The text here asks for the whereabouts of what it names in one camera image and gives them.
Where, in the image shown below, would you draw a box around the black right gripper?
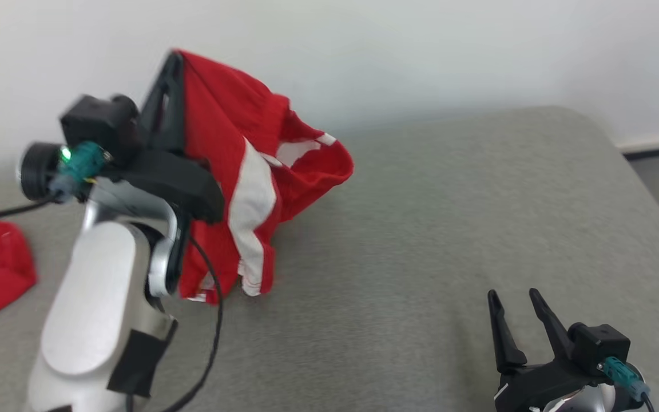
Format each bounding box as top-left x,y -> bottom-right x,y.
487,288 -> 599,412

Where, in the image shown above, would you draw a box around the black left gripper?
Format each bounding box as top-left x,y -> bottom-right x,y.
98,50 -> 226,225

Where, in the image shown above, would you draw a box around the red shorts with white stripe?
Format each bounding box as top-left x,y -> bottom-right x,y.
176,50 -> 355,305

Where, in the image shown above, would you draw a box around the left camera cable teal connector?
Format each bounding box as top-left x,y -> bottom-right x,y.
0,142 -> 108,228

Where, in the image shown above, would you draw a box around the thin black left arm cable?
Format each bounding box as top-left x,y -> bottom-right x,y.
161,235 -> 225,412

